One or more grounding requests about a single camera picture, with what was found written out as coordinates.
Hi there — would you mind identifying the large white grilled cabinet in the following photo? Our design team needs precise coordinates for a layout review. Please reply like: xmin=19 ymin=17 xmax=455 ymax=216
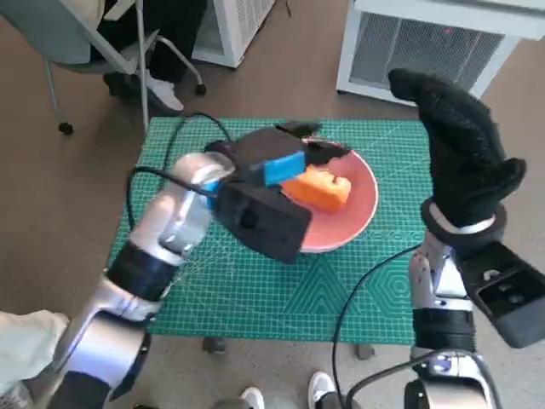
xmin=335 ymin=0 xmax=545 ymax=103

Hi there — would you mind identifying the small white grilled cabinet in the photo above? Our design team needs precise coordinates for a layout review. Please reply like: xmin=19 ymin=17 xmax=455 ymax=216
xmin=191 ymin=0 xmax=273 ymax=68

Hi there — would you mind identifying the pink bowl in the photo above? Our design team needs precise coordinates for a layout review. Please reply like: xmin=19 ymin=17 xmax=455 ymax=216
xmin=278 ymin=136 xmax=380 ymax=256

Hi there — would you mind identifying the black knitted gloved right hand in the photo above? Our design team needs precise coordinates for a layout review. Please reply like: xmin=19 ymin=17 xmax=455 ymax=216
xmin=387 ymin=67 xmax=528 ymax=227

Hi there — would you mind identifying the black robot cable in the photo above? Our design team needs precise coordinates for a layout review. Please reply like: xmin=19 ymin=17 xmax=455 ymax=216
xmin=126 ymin=166 xmax=214 ymax=233
xmin=331 ymin=249 xmax=425 ymax=409
xmin=347 ymin=360 xmax=431 ymax=409
xmin=163 ymin=111 xmax=233 ymax=171

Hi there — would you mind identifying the green cutting mat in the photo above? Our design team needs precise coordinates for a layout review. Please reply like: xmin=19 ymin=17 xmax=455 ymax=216
xmin=106 ymin=117 xmax=431 ymax=344

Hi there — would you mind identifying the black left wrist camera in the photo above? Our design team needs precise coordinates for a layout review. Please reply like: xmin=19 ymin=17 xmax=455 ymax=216
xmin=212 ymin=181 xmax=314 ymax=264

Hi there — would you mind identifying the grey office chair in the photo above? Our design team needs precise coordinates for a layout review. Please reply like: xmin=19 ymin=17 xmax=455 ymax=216
xmin=0 ymin=0 xmax=208 ymax=135

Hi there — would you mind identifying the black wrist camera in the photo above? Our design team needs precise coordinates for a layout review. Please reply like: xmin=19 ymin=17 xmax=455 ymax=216
xmin=458 ymin=240 xmax=545 ymax=349
xmin=212 ymin=181 xmax=314 ymax=264

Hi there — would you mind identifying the orange toy bread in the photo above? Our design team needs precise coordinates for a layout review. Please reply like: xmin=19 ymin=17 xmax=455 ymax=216
xmin=281 ymin=164 xmax=353 ymax=214

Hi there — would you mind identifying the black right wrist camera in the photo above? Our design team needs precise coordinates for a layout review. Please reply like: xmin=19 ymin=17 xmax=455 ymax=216
xmin=458 ymin=240 xmax=545 ymax=349

